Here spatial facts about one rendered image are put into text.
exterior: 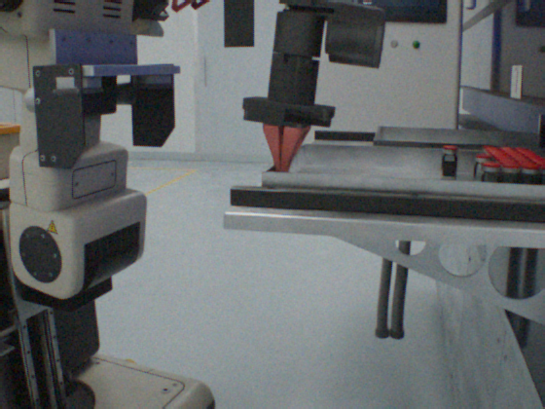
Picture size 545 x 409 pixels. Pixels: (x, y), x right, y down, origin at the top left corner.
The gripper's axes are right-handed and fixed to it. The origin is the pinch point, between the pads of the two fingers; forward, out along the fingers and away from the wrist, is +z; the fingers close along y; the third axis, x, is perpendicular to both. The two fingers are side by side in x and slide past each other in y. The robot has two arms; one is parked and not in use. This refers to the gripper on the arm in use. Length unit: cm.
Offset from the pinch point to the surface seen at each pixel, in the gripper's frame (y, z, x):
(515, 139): 38, -5, 54
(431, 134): 20, -3, 54
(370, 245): 12.0, 6.4, -1.0
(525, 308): 32.1, 10.8, -0.7
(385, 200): 12.9, -1.1, -8.0
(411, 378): 33, 86, 107
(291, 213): 3.5, 1.6, -10.0
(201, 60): -220, -4, 539
